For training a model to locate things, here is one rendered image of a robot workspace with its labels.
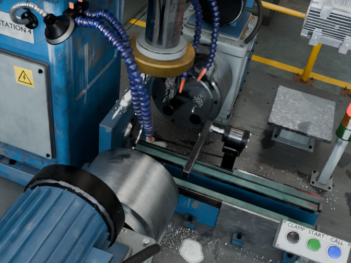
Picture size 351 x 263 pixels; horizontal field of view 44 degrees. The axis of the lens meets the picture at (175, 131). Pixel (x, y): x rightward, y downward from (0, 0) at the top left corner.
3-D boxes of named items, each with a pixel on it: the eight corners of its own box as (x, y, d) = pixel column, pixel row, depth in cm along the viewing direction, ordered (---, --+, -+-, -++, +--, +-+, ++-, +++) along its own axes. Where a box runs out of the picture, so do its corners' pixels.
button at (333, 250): (325, 255, 105) (326, 256, 103) (328, 243, 105) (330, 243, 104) (337, 260, 104) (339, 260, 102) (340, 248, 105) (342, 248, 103)
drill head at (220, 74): (138, 129, 151) (144, 69, 134) (176, 72, 181) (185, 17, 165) (206, 152, 146) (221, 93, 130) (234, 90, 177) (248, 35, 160)
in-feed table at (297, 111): (259, 144, 171) (268, 121, 163) (271, 106, 191) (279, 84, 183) (320, 164, 167) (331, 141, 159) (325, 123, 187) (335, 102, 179)
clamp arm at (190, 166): (203, 126, 144) (179, 177, 125) (205, 118, 142) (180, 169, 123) (213, 129, 143) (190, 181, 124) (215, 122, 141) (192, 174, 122)
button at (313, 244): (304, 248, 106) (305, 248, 104) (307, 236, 106) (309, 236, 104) (316, 253, 105) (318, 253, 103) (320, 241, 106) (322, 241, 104)
